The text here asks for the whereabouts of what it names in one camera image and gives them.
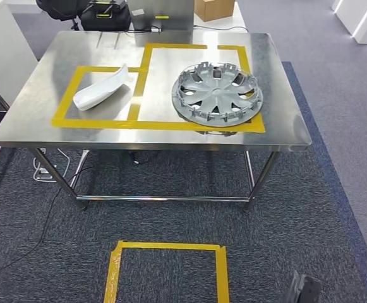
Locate white partition with light strips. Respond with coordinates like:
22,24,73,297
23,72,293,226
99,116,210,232
331,0,367,45

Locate white curved plastic part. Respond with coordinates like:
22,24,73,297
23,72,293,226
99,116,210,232
73,63,130,112

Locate yellow tape rectangle on workbench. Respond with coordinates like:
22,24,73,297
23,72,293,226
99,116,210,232
50,42,266,134

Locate black case with yellow trim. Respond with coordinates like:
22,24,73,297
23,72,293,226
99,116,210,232
80,0,132,32

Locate steel workbench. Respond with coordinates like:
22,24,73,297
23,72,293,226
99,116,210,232
0,30,312,212

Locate dark grey device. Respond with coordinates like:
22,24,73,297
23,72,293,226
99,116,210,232
126,0,194,33

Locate grey plastic wheel hubcap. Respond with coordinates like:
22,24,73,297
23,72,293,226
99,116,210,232
171,61,264,128

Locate black floor cable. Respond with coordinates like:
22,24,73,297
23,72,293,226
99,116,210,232
0,166,94,281

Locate black office chair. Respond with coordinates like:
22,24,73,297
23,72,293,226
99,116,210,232
36,0,91,31

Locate white power strip cable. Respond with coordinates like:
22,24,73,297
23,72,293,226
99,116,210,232
32,148,72,184

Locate black cable on table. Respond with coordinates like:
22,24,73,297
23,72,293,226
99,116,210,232
193,25,249,33

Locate brown cardboard box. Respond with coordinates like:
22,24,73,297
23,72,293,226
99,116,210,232
194,0,235,23

